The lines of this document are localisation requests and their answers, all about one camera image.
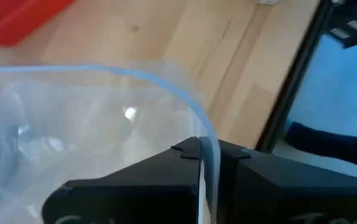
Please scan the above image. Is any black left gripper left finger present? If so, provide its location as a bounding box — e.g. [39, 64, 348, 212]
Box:
[41, 136, 203, 224]

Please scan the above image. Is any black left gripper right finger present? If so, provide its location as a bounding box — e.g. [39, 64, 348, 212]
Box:
[217, 139, 357, 224]

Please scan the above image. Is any clear plastic storage basket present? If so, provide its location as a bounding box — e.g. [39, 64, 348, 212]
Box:
[0, 63, 221, 224]

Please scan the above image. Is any dark blue floor bar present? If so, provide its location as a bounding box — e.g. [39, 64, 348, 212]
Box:
[285, 121, 357, 172]

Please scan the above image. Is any red plastic basket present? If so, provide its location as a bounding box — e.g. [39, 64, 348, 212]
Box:
[0, 0, 75, 47]

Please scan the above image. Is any black aluminium frame rail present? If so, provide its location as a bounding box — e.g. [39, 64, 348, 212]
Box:
[254, 0, 338, 154]

